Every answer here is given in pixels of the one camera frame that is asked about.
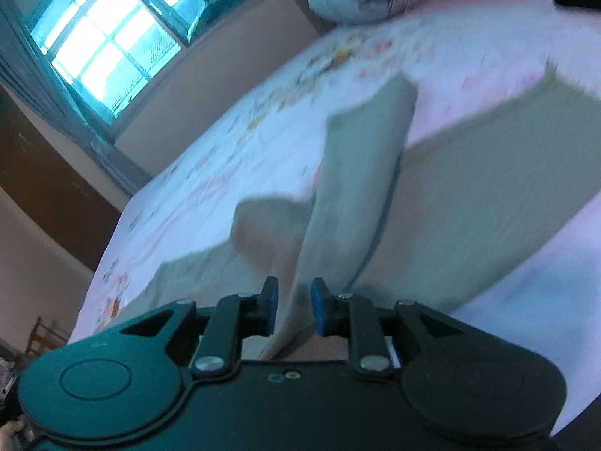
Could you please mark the dark brown wooden wardrobe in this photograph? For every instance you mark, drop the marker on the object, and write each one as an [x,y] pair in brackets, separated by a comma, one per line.
[42,183]

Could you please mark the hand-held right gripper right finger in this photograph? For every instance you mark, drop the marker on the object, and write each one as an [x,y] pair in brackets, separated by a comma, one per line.
[320,311]

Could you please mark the wooden chair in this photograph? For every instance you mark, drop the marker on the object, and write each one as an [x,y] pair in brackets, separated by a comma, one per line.
[44,336]

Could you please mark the window with grid bars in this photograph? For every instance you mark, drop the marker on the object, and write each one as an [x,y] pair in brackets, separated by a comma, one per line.
[110,28]

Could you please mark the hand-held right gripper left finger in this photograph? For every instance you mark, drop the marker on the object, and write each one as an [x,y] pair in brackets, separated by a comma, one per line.
[270,307]

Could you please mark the floral printed bed sheet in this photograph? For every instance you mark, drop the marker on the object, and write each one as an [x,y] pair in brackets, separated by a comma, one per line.
[225,159]

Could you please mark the beige striped sock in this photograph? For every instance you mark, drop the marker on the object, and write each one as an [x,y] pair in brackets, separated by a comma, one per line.
[436,206]

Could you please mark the grey pleated curtain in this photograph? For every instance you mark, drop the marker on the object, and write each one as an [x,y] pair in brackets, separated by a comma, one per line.
[51,98]

